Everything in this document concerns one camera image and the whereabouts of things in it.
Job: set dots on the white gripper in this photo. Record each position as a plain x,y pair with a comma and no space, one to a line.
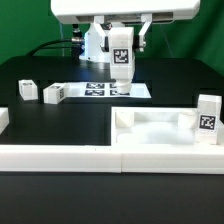
126,11

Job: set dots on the white square table top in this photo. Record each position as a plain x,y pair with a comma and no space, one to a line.
156,126

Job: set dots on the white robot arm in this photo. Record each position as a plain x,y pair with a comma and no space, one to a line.
92,49

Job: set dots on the white fiducial marker base sheet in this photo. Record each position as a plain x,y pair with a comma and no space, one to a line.
105,90

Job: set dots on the white front fence rail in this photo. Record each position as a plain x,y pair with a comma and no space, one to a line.
196,159

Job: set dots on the white fence rail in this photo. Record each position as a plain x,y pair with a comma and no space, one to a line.
196,159
4,118

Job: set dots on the white left fence rail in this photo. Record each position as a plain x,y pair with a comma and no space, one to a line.
4,118

